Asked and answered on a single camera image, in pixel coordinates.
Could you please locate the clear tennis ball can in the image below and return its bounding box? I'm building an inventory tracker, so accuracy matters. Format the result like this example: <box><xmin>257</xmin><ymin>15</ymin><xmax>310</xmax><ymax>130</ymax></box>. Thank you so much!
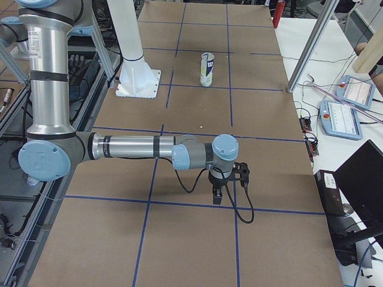
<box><xmin>200</xmin><ymin>52</ymin><xmax>215</xmax><ymax>87</ymax></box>

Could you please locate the near teach pendant tablet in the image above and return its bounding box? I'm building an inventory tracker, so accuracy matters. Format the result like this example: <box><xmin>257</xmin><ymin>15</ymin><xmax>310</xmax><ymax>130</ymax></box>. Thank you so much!
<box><xmin>320</xmin><ymin>99</ymin><xmax>363</xmax><ymax>141</ymax></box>

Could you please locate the far teach pendant tablet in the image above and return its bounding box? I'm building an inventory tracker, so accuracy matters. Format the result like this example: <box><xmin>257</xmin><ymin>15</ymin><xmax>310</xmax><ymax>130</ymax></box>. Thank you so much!
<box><xmin>336</xmin><ymin>75</ymin><xmax>376</xmax><ymax>110</ymax></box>

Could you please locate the aluminium frame post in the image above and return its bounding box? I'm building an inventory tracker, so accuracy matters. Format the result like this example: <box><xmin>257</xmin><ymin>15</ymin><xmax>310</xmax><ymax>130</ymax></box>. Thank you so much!
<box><xmin>287</xmin><ymin>0</ymin><xmax>339</xmax><ymax>93</ymax></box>

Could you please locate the black computer box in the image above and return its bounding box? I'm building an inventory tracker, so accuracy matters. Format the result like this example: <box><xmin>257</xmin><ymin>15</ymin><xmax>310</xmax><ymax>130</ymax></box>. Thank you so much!
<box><xmin>315</xmin><ymin>170</ymin><xmax>354</xmax><ymax>217</ymax></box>

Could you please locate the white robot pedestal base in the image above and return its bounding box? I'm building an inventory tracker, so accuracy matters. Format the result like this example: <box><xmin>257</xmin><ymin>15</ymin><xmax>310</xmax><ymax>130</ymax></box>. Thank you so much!
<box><xmin>107</xmin><ymin>0</ymin><xmax>161</xmax><ymax>99</ymax></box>

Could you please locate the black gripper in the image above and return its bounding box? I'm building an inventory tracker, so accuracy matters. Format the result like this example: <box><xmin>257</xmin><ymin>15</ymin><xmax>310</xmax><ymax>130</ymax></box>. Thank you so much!
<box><xmin>208</xmin><ymin>169</ymin><xmax>236</xmax><ymax>204</ymax></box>

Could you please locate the red cylinder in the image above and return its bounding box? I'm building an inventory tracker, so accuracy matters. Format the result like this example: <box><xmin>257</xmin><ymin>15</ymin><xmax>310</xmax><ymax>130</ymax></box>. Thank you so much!
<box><xmin>272</xmin><ymin>0</ymin><xmax>285</xmax><ymax>29</ymax></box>

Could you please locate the black monitor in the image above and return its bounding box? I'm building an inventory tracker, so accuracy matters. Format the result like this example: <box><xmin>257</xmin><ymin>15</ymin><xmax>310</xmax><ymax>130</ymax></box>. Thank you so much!
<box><xmin>334</xmin><ymin>139</ymin><xmax>382</xmax><ymax>227</ymax></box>

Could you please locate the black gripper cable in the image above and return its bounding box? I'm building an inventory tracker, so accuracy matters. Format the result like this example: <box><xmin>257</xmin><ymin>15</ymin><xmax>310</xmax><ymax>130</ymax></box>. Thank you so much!
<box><xmin>155</xmin><ymin>157</ymin><xmax>256</xmax><ymax>224</ymax></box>

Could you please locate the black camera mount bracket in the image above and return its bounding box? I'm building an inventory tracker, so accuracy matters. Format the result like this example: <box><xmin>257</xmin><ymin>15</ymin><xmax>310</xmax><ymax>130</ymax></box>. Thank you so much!
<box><xmin>233</xmin><ymin>162</ymin><xmax>250</xmax><ymax>189</ymax></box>

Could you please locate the teach pendant tablet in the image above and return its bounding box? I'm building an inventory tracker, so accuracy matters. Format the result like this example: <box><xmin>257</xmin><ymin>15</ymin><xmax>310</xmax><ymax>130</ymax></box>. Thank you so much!
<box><xmin>336</xmin><ymin>75</ymin><xmax>376</xmax><ymax>110</ymax></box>
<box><xmin>320</xmin><ymin>99</ymin><xmax>363</xmax><ymax>141</ymax></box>

